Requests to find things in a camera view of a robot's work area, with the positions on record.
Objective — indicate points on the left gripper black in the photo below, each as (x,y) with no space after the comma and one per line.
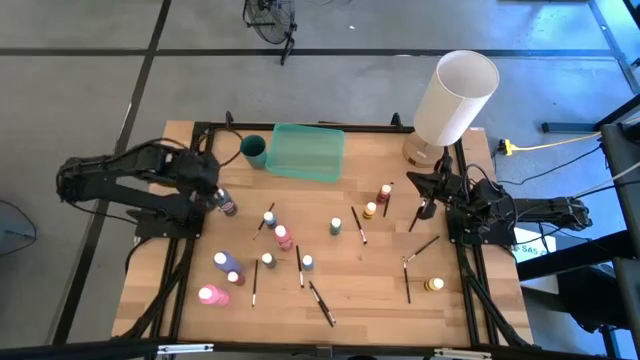
(202,172)

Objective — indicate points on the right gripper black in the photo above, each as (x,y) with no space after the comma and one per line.
(452,190)

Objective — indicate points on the large dark paint bottle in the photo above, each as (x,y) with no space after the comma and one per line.
(227,203)

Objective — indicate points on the large purple paint bottle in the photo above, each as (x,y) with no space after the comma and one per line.
(227,262)

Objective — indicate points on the large bright red paint bottle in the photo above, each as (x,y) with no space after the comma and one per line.
(283,239)

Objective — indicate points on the small teal green paint bottle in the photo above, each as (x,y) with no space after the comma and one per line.
(335,226)

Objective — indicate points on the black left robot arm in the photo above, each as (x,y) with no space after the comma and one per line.
(150,162)

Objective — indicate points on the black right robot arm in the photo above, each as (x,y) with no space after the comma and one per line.
(550,210)

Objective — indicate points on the small red paint bottle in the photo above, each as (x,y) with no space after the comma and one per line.
(383,194)

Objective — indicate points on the small yellow paint bottle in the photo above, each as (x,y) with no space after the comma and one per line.
(434,284)
(369,210)

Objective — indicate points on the sap green paint bottle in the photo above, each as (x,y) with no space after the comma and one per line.
(268,260)

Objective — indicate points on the small maroon paint bottle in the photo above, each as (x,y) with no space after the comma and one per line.
(236,278)

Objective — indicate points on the large pink paint bottle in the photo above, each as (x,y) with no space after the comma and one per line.
(214,295)

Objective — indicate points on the cerulean blue paint bottle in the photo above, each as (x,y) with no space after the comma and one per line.
(307,262)

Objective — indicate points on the teal plastic cup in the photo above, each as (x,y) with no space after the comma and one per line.
(253,147)

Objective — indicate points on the white shade table lamp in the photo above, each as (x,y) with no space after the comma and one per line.
(450,105)

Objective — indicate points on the yellow power plug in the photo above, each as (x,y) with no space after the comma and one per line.
(508,146)

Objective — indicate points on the teal translucent plastic bin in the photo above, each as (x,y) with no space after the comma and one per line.
(305,152)

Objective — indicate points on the white printed sign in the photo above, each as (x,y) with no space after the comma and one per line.
(530,250)

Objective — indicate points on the black floor fan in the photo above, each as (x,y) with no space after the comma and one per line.
(289,40)

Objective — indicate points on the black bar with silver brackets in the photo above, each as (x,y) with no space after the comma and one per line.
(75,350)

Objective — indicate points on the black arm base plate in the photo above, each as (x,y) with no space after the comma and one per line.
(457,235)
(150,230)

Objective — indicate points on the black aluminium table frame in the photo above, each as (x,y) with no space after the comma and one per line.
(375,127)

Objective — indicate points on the black desk frame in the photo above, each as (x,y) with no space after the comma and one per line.
(570,257)

